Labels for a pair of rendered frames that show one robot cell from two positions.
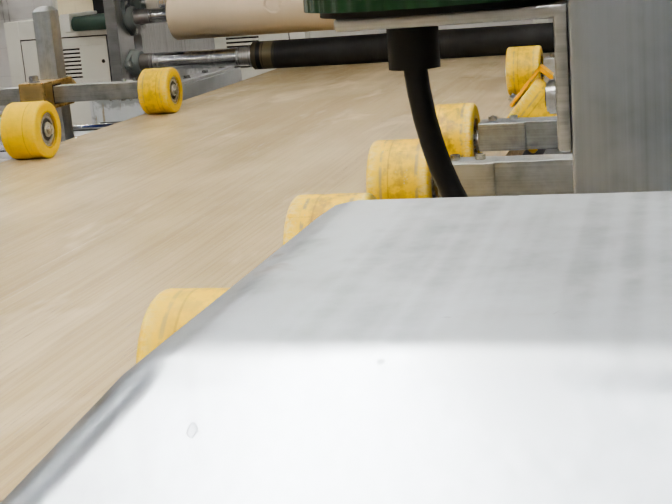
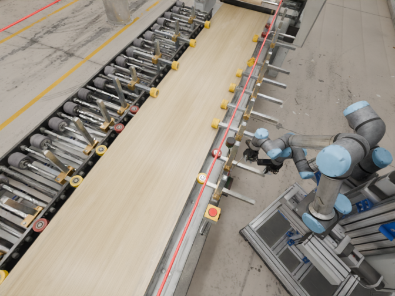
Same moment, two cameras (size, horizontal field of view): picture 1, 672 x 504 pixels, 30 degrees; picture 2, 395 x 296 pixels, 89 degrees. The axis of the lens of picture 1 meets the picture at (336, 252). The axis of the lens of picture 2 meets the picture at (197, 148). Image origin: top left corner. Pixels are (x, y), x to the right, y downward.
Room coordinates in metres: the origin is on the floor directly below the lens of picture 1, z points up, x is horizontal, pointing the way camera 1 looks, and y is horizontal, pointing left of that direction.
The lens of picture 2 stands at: (-0.51, 0.18, 2.26)
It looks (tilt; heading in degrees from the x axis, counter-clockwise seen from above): 57 degrees down; 1
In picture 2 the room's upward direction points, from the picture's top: 7 degrees clockwise
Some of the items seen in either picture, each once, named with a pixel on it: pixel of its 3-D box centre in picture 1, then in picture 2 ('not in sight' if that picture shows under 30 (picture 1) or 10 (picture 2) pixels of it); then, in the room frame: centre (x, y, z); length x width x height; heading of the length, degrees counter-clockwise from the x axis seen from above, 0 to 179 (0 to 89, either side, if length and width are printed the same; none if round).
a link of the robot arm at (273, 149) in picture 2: not in sight; (273, 148); (0.19, -0.26, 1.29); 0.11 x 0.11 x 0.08; 38
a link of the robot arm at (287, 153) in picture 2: not in sight; (282, 153); (0.24, -0.37, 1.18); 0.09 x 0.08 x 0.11; 106
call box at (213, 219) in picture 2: not in sight; (211, 214); (-0.22, 0.06, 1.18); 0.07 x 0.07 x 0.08; 75
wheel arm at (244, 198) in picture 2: not in sight; (226, 191); (0.06, -0.07, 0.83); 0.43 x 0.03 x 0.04; 75
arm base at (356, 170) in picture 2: not in sight; (362, 168); (0.27, -0.97, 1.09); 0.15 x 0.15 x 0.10
